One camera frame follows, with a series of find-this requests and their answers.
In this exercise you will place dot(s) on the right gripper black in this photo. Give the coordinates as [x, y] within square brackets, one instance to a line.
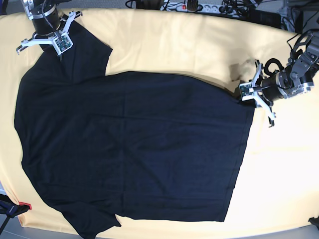
[46, 22]

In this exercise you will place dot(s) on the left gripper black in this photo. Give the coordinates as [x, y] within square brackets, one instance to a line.
[271, 90]

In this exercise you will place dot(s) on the dark navy T-shirt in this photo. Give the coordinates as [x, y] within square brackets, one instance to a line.
[141, 145]

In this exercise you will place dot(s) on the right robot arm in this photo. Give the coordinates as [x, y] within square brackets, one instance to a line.
[29, 5]

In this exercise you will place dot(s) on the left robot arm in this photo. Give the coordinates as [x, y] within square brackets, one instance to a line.
[303, 64]

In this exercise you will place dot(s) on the white power strip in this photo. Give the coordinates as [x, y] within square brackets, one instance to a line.
[202, 8]

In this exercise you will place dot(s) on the cream yellow table cloth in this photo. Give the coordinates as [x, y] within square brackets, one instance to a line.
[277, 188]

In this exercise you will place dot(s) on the black corner clamp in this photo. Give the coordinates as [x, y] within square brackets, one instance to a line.
[314, 221]

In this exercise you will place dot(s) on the red black table clamp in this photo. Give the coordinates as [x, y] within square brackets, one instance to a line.
[10, 209]

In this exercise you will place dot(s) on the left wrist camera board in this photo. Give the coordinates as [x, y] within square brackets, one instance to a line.
[246, 91]

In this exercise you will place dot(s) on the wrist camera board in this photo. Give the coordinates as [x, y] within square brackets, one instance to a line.
[62, 44]
[246, 91]

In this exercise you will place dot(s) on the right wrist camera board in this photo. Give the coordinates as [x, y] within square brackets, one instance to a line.
[62, 44]

